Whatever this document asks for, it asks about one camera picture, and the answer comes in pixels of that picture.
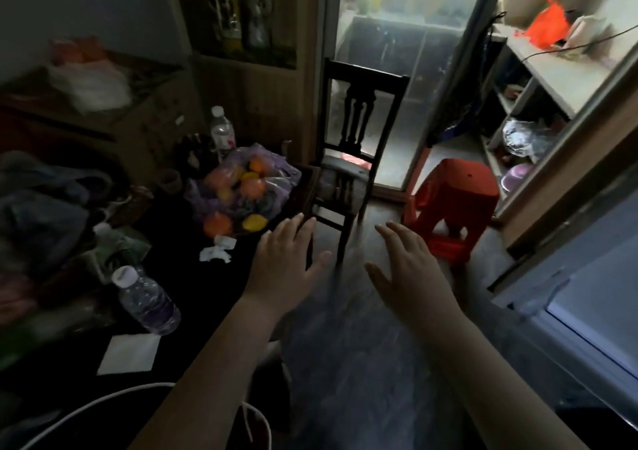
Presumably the person's left hand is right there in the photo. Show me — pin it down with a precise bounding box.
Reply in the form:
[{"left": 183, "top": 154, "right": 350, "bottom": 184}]
[{"left": 241, "top": 213, "right": 332, "bottom": 316}]

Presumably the person's right hand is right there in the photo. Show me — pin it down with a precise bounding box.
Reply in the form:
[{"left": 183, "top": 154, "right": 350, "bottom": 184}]
[{"left": 364, "top": 221, "right": 462, "bottom": 324}]

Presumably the pile of mixed fruits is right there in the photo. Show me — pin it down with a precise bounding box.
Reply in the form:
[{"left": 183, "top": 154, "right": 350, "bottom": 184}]
[{"left": 201, "top": 155, "right": 280, "bottom": 239}]

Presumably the black refrigerator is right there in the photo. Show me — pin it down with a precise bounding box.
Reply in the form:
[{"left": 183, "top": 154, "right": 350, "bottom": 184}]
[{"left": 488, "top": 163, "right": 638, "bottom": 431}]

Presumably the person's left forearm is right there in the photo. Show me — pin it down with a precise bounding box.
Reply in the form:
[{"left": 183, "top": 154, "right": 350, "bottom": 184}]
[{"left": 128, "top": 294, "right": 280, "bottom": 450}]

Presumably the person's right forearm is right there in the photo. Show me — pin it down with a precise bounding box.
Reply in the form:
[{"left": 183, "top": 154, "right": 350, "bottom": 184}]
[{"left": 423, "top": 305, "right": 591, "bottom": 450}]

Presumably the crumpled white paper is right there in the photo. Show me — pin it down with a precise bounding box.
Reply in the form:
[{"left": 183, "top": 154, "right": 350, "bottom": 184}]
[{"left": 199, "top": 235, "right": 238, "bottom": 265}]

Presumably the purple plastic bag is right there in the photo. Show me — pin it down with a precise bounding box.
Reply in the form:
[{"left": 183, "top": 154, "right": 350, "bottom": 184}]
[{"left": 184, "top": 143, "right": 302, "bottom": 239}]

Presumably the red plastic stool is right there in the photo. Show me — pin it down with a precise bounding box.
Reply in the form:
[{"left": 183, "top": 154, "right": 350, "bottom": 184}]
[{"left": 402, "top": 158, "right": 501, "bottom": 266}]

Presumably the clear plastic water bottle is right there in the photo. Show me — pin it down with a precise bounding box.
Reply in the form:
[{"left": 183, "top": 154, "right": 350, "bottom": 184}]
[{"left": 110, "top": 264, "right": 182, "bottom": 336}]

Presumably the pink plastic bowl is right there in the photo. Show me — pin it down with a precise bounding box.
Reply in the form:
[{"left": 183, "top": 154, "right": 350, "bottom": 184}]
[{"left": 500, "top": 162, "right": 534, "bottom": 194}]

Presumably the water bottle red label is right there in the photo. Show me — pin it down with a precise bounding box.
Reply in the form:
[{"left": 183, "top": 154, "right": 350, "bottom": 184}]
[{"left": 209, "top": 105, "right": 237, "bottom": 159}]

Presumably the white paper napkin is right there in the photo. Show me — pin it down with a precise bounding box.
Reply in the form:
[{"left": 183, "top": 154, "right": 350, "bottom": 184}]
[{"left": 97, "top": 334, "right": 161, "bottom": 377}]

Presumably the silver crumpled plastic bag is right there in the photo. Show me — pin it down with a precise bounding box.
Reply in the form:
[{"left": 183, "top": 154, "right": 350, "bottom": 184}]
[{"left": 502, "top": 118, "right": 559, "bottom": 164}]

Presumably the dark hanging cloth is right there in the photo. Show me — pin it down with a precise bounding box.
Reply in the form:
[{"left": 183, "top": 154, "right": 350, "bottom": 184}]
[{"left": 428, "top": 11, "right": 507, "bottom": 146}]

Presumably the brown wooden display cabinet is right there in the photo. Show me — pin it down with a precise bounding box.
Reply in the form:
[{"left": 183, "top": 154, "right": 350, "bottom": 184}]
[{"left": 496, "top": 41, "right": 638, "bottom": 261}]

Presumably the dark wooden chair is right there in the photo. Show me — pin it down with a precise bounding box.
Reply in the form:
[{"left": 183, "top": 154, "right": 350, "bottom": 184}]
[{"left": 304, "top": 57, "right": 411, "bottom": 266}]

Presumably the glass sliding door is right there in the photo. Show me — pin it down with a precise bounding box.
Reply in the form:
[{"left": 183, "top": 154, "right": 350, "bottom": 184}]
[{"left": 324, "top": 0, "right": 509, "bottom": 202}]

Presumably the white kitchen counter shelf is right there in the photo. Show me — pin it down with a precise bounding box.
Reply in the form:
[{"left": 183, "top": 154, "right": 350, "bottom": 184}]
[{"left": 480, "top": 21, "right": 629, "bottom": 186}]

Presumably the white plastic bag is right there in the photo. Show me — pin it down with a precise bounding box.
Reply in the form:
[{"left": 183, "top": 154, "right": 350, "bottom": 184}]
[{"left": 47, "top": 58, "right": 133, "bottom": 115}]

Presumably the orange plastic bag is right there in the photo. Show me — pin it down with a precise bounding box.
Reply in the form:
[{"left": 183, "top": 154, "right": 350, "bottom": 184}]
[{"left": 516, "top": 0, "right": 572, "bottom": 49}]

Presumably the white kettle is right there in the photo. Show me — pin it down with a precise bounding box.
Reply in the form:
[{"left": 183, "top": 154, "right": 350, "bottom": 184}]
[{"left": 563, "top": 14, "right": 607, "bottom": 57}]

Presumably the white cable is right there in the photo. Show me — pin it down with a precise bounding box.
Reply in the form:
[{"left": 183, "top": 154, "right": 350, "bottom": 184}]
[{"left": 19, "top": 382, "right": 272, "bottom": 450}]

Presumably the black cable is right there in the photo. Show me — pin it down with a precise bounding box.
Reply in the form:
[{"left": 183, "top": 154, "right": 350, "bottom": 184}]
[{"left": 518, "top": 24, "right": 638, "bottom": 62}]

